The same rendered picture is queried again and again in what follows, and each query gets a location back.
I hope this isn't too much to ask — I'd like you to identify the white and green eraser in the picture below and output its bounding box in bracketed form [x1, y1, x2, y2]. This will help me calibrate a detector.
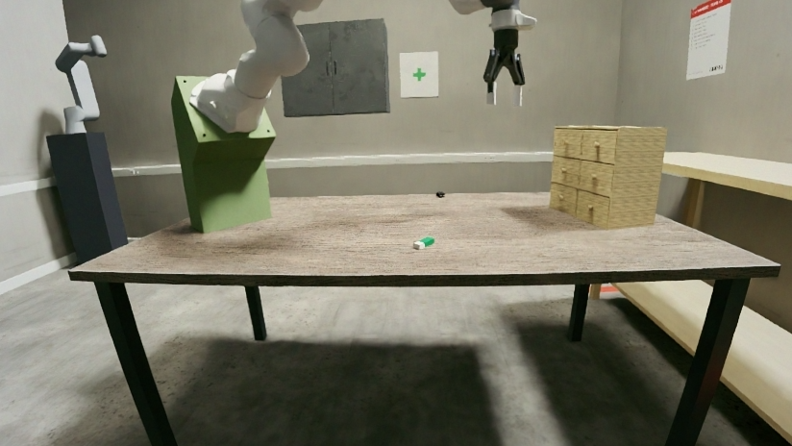
[413, 237, 434, 250]

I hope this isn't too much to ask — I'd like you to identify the light wooden chest of drawers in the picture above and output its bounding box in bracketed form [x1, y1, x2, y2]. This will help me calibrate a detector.
[550, 126, 667, 230]

